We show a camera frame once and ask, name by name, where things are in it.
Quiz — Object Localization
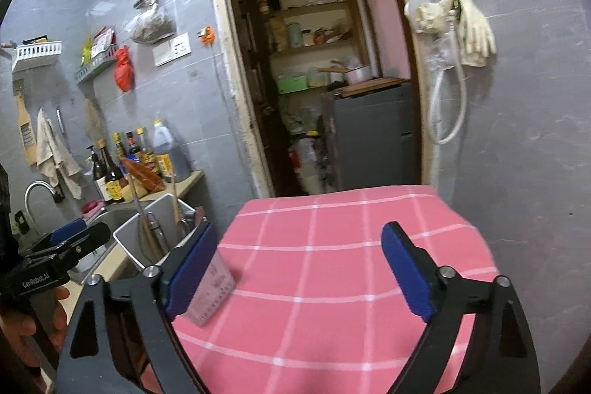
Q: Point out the wooden chopstick pair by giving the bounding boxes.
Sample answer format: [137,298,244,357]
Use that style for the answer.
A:
[170,170,181,225]

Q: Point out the left hand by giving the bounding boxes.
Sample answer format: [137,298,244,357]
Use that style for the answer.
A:
[1,286,70,368]

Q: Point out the chrome sink faucet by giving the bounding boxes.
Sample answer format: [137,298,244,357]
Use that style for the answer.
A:
[23,180,65,224]

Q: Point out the dark soy sauce bottle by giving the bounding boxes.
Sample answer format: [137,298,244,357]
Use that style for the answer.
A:
[97,139,128,203]

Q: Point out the white perforated utensil holder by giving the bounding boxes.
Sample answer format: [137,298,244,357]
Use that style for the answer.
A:
[112,191,238,328]

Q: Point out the beige hanging towel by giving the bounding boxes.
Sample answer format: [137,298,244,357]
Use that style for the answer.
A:
[36,108,82,201]

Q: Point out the large oil jug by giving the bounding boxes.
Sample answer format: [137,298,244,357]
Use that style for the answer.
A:
[152,119,190,183]

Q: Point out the red plastic bag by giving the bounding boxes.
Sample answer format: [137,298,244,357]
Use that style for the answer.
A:
[114,45,134,92]

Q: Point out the pink checked tablecloth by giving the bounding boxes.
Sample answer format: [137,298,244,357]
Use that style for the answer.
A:
[173,186,497,393]

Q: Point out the clear bag of dried goods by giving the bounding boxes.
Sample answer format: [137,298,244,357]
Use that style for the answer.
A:
[124,0,176,45]

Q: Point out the green box on shelf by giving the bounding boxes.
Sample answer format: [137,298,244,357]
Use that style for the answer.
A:
[276,74,308,95]

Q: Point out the dark grey cabinet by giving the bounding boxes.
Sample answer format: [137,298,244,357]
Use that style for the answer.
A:
[322,82,421,191]

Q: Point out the wooden board on cabinet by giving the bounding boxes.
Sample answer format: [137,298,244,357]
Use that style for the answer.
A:
[334,77,407,98]

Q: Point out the small metal pot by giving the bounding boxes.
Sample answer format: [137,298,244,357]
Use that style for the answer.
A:
[329,66,374,85]

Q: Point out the cream rubber gloves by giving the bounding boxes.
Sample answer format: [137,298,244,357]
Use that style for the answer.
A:
[404,0,497,68]

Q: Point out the wooden cutting board on wall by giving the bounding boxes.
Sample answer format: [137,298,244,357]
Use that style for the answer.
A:
[14,92,37,166]

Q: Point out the metal wall rack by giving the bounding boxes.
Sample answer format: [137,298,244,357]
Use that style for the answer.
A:
[74,44,117,84]

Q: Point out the white wall basket shelf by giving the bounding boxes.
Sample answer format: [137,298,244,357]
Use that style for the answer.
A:
[12,41,62,73]

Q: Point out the white wall socket panel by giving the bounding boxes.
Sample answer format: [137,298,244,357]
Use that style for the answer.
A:
[152,33,191,67]

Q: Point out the white shower hose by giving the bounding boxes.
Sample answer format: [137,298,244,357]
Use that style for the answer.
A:
[427,24,469,146]

